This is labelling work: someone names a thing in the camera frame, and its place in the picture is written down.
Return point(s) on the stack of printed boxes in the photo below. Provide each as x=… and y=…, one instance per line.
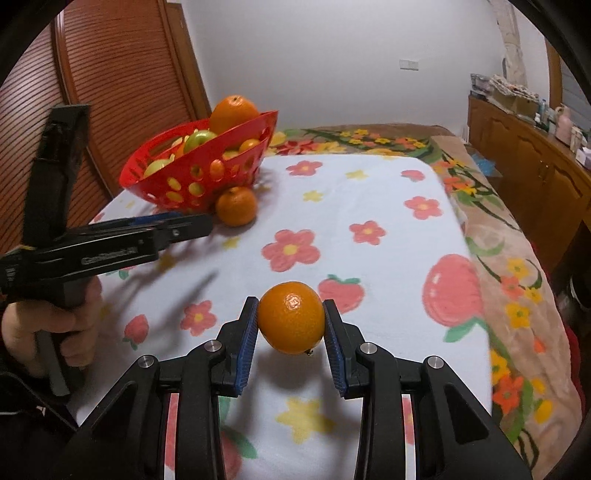
x=481, y=84

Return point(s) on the cardboard box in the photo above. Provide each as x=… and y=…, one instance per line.
x=512, y=99

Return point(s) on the white wall switch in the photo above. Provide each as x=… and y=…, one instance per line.
x=408, y=64

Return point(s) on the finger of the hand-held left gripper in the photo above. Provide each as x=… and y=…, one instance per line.
x=189, y=228
x=152, y=218

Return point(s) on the large orange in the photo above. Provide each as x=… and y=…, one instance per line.
x=181, y=148
x=233, y=113

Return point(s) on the pink and white box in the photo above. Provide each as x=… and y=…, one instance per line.
x=584, y=155

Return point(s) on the large yellow-green guava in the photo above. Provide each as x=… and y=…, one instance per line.
x=201, y=138

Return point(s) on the small tangerine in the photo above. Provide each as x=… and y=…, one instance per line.
x=291, y=317
x=249, y=145
x=236, y=206
x=231, y=153

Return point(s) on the beige curtain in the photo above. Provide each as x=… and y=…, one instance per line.
x=510, y=41

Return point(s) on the wooden louvered wardrobe door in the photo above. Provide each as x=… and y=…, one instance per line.
x=115, y=69

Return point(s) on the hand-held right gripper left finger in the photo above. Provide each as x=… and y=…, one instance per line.
x=247, y=344

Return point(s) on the person's left forearm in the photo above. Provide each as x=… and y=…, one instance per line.
x=27, y=424

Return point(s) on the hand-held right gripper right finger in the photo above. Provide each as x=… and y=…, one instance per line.
x=334, y=344

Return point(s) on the wooden sideboard cabinet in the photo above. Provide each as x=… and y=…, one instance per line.
x=531, y=161

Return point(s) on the small yellow guava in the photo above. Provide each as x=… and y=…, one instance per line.
x=158, y=167

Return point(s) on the red plastic basket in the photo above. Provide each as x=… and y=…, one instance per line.
x=152, y=189

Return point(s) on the person's left hand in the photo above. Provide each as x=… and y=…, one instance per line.
x=23, y=327

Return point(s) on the pink jug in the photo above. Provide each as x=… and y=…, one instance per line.
x=564, y=123

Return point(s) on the white floral tablecloth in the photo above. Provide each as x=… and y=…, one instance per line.
x=369, y=277

